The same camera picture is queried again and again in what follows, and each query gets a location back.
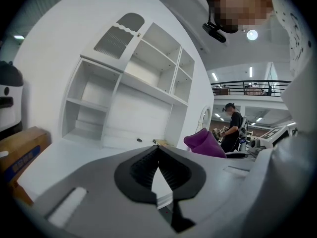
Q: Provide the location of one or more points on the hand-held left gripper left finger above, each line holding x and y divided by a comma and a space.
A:
99, 202

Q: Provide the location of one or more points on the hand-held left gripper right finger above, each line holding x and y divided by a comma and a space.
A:
218, 182

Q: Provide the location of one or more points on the person's head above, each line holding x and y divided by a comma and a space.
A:
240, 4

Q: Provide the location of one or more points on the ceiling strip light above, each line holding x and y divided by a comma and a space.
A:
214, 76
250, 72

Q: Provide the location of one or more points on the black head-worn camera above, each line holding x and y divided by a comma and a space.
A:
214, 32

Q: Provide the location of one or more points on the black metal railing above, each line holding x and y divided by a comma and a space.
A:
247, 88

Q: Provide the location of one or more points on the purple cloth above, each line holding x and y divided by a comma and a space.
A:
205, 142

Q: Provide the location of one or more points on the brown cardboard box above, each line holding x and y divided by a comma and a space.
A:
19, 152

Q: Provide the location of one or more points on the white ornate vanity with mirror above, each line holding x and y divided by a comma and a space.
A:
204, 120

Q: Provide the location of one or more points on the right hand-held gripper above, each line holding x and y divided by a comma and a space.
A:
272, 134

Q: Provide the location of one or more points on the white flat stick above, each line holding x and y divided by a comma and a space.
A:
3, 154

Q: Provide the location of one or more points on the round ceiling lamp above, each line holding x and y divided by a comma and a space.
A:
252, 34

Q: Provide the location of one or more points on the white shelf cabinet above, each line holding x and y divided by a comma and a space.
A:
138, 83

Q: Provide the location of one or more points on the white desk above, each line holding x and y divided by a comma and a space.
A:
74, 157

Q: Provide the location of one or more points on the white and black robot machine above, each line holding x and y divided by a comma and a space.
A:
10, 98

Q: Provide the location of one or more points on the person's white dotted shirt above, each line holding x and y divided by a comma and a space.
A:
294, 21

